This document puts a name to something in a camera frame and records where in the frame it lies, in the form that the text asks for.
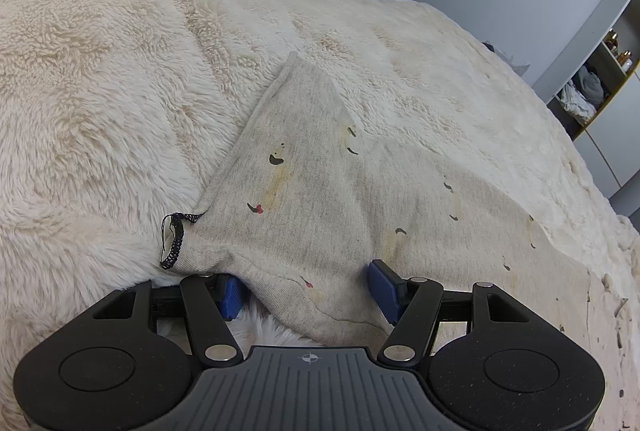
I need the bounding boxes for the grey clothes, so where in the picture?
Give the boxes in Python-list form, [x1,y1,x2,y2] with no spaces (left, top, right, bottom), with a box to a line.
[574,65,607,106]

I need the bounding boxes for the dark cloth with plastic bag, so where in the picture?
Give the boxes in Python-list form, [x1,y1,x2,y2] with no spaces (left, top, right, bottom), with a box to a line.
[481,39,532,78]

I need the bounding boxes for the black coiled cord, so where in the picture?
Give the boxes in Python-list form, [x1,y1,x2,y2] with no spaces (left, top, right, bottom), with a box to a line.
[159,210,207,271]

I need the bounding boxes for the cream fluffy blanket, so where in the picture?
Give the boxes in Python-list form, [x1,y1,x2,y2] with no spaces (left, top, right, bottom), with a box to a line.
[0,0,640,431]

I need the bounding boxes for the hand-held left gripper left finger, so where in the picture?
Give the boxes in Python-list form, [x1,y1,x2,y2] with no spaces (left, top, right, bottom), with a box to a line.
[92,273,246,368]

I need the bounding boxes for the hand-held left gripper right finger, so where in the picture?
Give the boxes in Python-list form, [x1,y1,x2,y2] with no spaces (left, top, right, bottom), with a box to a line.
[368,260,532,368]

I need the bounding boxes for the white open shelf cabinet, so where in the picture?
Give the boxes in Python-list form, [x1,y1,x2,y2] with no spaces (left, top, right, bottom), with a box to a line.
[531,0,640,214]

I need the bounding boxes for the white clothes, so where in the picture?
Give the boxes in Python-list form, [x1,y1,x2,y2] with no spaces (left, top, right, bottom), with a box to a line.
[557,81,598,125]

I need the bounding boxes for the beige printed garment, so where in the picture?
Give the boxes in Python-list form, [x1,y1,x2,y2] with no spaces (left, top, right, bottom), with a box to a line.
[170,51,598,354]

